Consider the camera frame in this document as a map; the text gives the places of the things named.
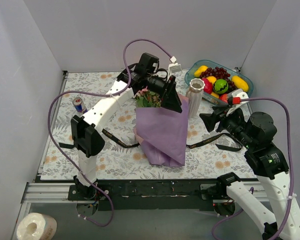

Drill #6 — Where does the pink artificial flower bouquet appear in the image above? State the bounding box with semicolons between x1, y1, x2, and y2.
133;87;162;108

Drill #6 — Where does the black ribbon with gold text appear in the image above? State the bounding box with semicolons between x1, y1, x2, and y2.
58;127;243;152

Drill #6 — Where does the purple wrapping paper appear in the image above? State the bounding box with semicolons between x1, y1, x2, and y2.
133;94;189;167

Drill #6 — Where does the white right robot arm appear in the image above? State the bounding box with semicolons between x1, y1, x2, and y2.
199;106;300;240

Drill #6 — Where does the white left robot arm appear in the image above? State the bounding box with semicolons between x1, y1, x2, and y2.
71;52;182;200

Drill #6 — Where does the white ribbed ceramic vase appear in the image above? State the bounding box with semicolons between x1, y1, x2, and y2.
186;78;205;119

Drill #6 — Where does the yellow fruit piece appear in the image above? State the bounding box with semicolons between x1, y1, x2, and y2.
210;92;220;99

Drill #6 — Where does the red apple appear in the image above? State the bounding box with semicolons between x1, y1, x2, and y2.
219;93;228;104

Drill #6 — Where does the teal plastic fruit basket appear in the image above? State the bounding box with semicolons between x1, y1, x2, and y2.
184;60;254;105

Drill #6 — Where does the pink red fruit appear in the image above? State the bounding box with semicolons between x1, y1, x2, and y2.
201;78;213;95

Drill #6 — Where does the floral patterned table mat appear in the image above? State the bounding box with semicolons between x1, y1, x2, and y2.
40;72;255;181

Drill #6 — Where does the green round fruit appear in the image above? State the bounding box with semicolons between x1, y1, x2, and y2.
213;79;229;95

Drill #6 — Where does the yellow lemon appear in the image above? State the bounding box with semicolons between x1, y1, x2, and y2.
206;76;217;85

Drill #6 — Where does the yellow mango left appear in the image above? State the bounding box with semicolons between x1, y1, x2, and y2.
194;65;208;78

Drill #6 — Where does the yellow mango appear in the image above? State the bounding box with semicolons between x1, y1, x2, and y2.
194;65;208;78
231;75;249;93

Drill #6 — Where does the yellow mango right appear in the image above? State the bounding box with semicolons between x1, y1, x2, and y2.
231;75;249;93

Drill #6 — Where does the dark red grape bunch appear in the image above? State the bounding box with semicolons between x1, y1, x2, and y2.
200;67;238;94

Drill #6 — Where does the blue silver energy drink can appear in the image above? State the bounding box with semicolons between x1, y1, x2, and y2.
72;97;88;114

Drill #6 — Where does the white toilet paper roll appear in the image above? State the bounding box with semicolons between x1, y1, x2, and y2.
16;212;57;240

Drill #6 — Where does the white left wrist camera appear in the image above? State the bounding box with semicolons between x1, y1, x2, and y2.
167;63;182;75

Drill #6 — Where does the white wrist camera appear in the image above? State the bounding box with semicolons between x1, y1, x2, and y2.
227;88;249;110
167;63;182;75

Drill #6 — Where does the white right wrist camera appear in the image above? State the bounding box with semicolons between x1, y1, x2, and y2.
227;88;249;110

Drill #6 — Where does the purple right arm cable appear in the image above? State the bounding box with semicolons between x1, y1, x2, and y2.
211;97;296;240

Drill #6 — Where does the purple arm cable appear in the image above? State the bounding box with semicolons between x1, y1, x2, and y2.
211;97;296;240
47;38;177;228

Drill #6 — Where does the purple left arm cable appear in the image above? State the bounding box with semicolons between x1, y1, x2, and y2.
47;38;177;228

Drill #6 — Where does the aluminium frame rail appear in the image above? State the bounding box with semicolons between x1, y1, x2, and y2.
21;181;73;203

